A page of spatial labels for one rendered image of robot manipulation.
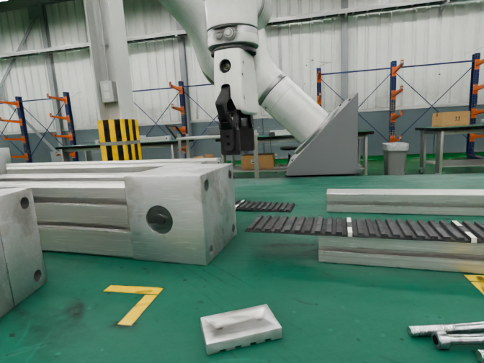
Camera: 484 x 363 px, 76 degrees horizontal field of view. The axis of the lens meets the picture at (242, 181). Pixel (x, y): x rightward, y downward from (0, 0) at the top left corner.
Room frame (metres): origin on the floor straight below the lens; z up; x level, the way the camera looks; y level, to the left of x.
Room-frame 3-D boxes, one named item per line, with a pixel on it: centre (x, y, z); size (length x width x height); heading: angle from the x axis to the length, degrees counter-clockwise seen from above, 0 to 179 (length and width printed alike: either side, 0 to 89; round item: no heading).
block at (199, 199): (0.37, 0.06, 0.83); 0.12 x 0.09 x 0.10; 162
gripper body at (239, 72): (0.54, 0.00, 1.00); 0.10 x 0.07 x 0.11; 162
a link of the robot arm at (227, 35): (0.54, 0.00, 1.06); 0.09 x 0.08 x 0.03; 162
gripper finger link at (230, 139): (0.49, 0.02, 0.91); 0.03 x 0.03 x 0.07; 72
